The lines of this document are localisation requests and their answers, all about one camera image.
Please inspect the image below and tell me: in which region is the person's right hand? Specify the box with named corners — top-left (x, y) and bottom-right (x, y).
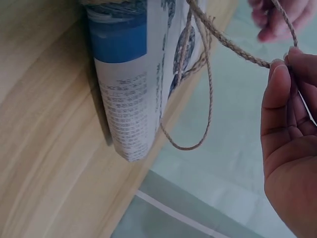
top-left (262, 47), bottom-right (317, 238)

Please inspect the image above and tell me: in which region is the person's left hand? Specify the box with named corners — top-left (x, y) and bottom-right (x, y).
top-left (249, 0), bottom-right (317, 43)

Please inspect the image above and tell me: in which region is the brown jute twine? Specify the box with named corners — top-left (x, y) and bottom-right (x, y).
top-left (79, 0), bottom-right (299, 151)

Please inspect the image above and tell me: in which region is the rolled newspaper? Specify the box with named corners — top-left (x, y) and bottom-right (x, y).
top-left (83, 0), bottom-right (216, 163)

